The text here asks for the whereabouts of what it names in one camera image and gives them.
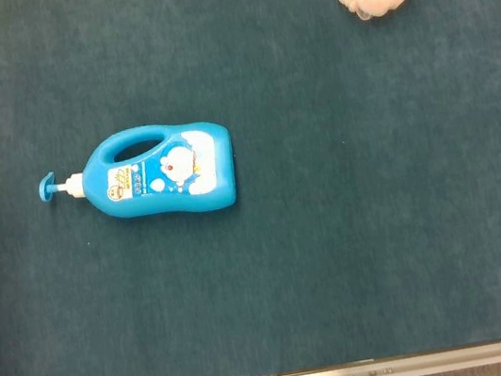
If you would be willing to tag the blue pump detergent bottle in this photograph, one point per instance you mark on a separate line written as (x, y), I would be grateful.
(168, 177)

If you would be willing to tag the teal table mat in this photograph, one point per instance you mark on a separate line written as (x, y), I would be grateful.
(334, 232)

